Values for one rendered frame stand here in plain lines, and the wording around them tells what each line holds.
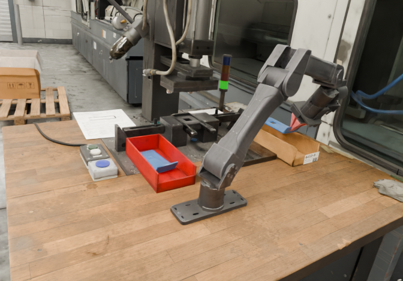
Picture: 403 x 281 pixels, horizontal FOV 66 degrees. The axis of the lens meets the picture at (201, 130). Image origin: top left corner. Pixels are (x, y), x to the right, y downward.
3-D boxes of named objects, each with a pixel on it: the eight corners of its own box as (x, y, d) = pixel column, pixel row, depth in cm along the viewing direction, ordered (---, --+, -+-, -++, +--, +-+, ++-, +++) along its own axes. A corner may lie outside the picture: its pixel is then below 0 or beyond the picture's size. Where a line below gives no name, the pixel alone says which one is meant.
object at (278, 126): (286, 135, 109) (288, 127, 108) (257, 120, 121) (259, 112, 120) (299, 133, 113) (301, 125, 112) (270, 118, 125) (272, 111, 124)
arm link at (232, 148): (211, 174, 80) (279, 75, 85) (229, 185, 76) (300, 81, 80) (198, 164, 76) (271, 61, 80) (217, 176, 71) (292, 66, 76)
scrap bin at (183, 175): (156, 193, 83) (157, 174, 81) (125, 154, 102) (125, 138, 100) (195, 184, 89) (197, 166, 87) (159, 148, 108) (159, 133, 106)
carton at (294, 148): (292, 169, 105) (297, 148, 103) (245, 141, 125) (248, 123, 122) (316, 162, 112) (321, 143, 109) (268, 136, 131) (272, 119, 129)
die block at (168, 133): (170, 148, 110) (171, 129, 107) (159, 138, 117) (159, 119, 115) (216, 141, 120) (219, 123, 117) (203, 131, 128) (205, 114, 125)
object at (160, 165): (158, 175, 90) (158, 166, 89) (133, 154, 101) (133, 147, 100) (177, 170, 95) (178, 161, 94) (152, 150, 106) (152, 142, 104)
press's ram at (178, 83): (173, 102, 102) (179, 5, 91) (144, 82, 122) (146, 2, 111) (218, 98, 112) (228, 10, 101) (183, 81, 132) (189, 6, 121)
